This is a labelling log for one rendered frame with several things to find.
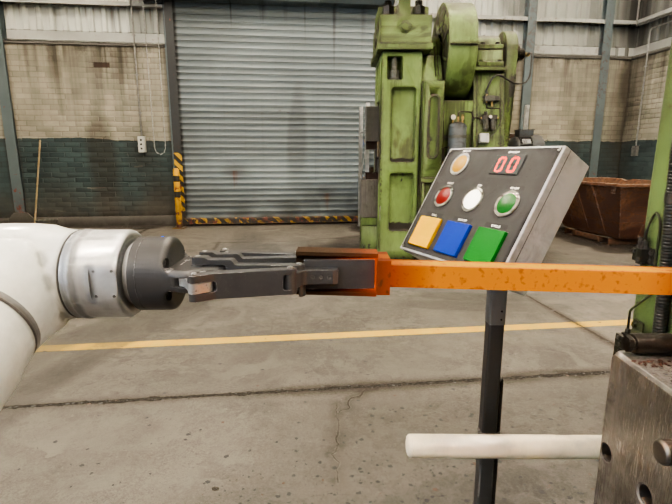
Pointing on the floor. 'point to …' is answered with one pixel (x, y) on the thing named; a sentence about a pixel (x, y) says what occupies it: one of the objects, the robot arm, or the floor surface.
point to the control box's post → (494, 330)
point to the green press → (431, 109)
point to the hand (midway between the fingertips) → (339, 270)
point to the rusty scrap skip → (609, 210)
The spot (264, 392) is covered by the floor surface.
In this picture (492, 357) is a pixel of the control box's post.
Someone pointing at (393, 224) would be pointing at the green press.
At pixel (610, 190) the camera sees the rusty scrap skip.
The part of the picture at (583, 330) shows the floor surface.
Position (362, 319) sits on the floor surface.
